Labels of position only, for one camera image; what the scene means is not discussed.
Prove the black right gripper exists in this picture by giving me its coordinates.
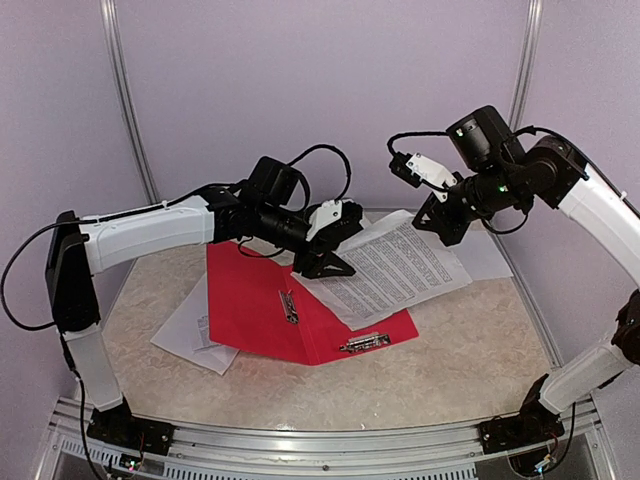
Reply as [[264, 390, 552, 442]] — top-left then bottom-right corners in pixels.
[[413, 161, 524, 246]]

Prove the printed paper sheet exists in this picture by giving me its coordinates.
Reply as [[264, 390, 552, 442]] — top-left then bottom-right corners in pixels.
[[292, 210, 472, 331], [191, 315, 239, 359]]

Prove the red clip file folder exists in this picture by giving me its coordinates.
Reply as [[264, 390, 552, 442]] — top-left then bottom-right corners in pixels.
[[206, 242, 418, 366]]

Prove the metal folder clip bottom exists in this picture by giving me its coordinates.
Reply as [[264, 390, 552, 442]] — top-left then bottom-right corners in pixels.
[[339, 332, 392, 354]]

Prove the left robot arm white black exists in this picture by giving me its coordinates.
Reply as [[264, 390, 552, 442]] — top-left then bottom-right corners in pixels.
[[45, 157, 363, 445]]

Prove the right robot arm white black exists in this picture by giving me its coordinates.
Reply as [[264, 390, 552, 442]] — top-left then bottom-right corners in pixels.
[[394, 106, 639, 444]]

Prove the metal folder clip spine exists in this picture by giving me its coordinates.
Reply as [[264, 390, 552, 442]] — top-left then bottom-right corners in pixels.
[[279, 290, 299, 325]]

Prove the blank white paper sheet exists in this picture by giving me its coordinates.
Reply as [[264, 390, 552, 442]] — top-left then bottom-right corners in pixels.
[[451, 228, 513, 281]]

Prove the blank paper sheet left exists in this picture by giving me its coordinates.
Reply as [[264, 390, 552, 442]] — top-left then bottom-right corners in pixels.
[[150, 274, 238, 375]]

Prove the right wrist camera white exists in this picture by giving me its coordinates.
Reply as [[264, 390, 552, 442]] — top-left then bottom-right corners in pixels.
[[389, 152, 459, 203]]

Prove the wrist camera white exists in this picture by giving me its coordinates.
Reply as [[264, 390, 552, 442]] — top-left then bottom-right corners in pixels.
[[305, 200, 343, 242], [389, 152, 459, 203]]

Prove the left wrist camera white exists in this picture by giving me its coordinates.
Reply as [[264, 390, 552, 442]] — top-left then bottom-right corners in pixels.
[[305, 200, 343, 242]]

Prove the aluminium frame post right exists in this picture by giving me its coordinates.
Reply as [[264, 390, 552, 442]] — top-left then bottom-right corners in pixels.
[[508, 0, 544, 130]]

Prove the aluminium frame post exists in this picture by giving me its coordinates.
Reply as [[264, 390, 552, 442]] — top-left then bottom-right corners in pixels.
[[99, 0, 160, 204], [508, 0, 544, 130]]

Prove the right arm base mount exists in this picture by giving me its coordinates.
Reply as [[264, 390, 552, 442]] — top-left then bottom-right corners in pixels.
[[477, 413, 565, 454]]

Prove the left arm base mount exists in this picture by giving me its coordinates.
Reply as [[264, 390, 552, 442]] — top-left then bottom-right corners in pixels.
[[87, 404, 176, 456]]

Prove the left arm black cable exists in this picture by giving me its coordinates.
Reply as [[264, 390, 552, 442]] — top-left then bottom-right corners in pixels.
[[1, 222, 69, 331]]

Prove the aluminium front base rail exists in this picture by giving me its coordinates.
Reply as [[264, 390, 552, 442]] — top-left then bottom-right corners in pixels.
[[30, 398, 620, 479]]

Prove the aluminium frame post left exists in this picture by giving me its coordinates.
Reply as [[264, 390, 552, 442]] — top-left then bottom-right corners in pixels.
[[99, 0, 160, 204]]

